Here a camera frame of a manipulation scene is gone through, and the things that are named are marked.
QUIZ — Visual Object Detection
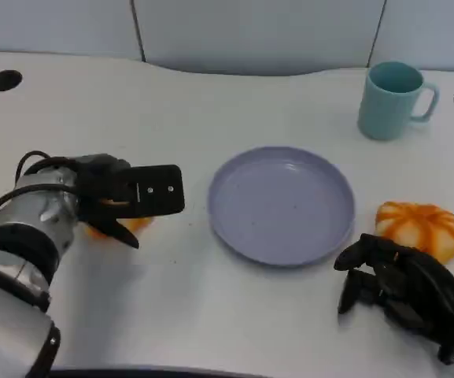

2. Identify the grey desk partition panel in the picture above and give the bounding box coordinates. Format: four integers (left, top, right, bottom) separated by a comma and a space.
131, 0, 383, 76
0, 0, 146, 62
367, 0, 454, 72

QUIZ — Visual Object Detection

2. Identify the black table cable hole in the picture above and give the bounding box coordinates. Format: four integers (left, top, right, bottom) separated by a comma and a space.
0, 69, 24, 92

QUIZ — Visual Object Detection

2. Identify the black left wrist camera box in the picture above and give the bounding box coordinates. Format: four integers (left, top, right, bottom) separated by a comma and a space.
126, 164, 186, 220

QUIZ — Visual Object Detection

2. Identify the pale green mug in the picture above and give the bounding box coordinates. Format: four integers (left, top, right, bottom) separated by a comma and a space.
357, 61, 441, 142

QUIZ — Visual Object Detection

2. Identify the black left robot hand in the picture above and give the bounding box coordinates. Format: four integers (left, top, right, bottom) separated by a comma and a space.
72, 154, 141, 250

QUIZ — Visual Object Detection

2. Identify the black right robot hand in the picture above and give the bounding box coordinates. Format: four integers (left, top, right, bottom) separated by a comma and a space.
333, 232, 454, 365

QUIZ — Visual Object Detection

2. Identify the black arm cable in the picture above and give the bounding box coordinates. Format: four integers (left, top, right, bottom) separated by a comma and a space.
15, 150, 79, 178
0, 183, 79, 247

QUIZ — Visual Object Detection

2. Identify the lilac plate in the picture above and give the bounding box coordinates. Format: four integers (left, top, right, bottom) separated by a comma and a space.
207, 146, 356, 268

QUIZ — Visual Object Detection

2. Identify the orange and white bread roll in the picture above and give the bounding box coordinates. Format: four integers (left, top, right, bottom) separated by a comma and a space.
375, 201, 454, 265
83, 198, 156, 241

